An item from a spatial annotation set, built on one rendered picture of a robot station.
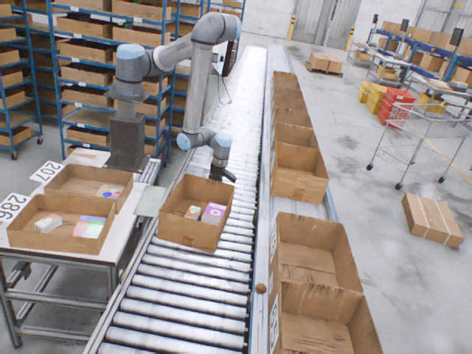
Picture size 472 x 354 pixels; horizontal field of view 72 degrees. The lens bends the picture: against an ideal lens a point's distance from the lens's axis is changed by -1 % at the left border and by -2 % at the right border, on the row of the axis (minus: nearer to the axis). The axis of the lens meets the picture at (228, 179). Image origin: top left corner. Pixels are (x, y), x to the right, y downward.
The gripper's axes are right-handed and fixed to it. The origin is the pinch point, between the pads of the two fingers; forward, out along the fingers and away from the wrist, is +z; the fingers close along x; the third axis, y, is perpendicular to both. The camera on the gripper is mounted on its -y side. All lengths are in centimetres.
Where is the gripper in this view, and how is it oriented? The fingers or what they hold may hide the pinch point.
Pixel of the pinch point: (218, 194)
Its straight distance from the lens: 194.3
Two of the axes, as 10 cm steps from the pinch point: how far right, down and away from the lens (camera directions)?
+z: -1.5, 8.5, 5.0
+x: -1.1, 4.9, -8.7
